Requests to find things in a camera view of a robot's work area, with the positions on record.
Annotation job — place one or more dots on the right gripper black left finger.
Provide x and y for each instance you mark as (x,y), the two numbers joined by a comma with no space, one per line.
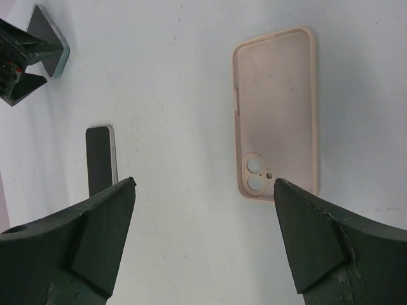
(69,257)

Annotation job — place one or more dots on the black phone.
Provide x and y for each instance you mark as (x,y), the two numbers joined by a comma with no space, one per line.
(101,160)

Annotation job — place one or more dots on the beige silicone phone case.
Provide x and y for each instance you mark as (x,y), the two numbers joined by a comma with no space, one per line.
(276,112)

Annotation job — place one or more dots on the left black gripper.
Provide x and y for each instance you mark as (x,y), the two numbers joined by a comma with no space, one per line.
(18,50)

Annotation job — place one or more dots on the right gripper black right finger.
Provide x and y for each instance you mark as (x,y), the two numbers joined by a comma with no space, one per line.
(337,256)

